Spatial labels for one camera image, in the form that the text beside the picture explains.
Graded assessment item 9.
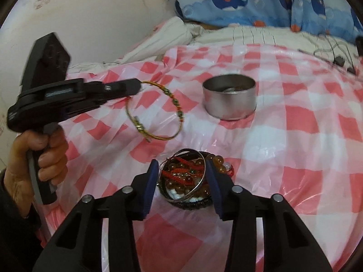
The person's left hand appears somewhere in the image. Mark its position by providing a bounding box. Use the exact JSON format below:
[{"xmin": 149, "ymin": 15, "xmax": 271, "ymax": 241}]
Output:
[{"xmin": 4, "ymin": 125, "xmax": 68, "ymax": 217}]

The gold green beaded bracelet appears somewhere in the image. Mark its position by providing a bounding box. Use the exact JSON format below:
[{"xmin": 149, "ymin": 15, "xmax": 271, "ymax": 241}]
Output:
[{"xmin": 125, "ymin": 80, "xmax": 185, "ymax": 143}]

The silver metal bangle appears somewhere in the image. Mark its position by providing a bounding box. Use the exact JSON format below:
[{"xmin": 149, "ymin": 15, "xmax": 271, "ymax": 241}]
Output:
[{"xmin": 157, "ymin": 149, "xmax": 209, "ymax": 205}]

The blue whale print pillow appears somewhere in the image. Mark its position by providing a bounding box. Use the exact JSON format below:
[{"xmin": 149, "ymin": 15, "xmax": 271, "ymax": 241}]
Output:
[{"xmin": 175, "ymin": 0, "xmax": 362, "ymax": 43}]

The white bead bracelet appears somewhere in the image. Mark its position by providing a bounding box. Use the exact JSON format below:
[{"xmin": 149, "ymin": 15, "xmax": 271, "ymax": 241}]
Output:
[{"xmin": 167, "ymin": 161, "xmax": 233, "ymax": 203}]

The red white checkered plastic sheet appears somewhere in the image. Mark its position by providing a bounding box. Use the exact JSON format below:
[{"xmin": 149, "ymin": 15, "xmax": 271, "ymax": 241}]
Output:
[{"xmin": 40, "ymin": 44, "xmax": 362, "ymax": 271}]

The round silver metal tin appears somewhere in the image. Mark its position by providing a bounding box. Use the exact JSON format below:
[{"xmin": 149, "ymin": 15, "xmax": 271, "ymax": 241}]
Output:
[{"xmin": 202, "ymin": 74, "xmax": 257, "ymax": 121}]

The black braided leather bracelet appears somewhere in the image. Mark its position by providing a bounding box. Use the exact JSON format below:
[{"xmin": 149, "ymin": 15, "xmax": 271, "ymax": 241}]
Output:
[{"xmin": 158, "ymin": 151, "xmax": 215, "ymax": 211}]

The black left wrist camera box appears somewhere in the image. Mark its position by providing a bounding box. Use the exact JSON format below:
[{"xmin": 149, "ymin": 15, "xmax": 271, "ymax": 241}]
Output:
[{"xmin": 21, "ymin": 33, "xmax": 71, "ymax": 93}]

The amber bead bracelet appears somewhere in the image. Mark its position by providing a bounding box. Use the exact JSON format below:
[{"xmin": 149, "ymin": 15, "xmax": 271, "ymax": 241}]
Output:
[{"xmin": 165, "ymin": 153, "xmax": 232, "ymax": 200}]

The white striped bed sheet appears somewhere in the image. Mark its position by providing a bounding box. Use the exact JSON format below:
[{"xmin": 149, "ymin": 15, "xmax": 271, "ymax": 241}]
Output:
[{"xmin": 68, "ymin": 17, "xmax": 359, "ymax": 74}]

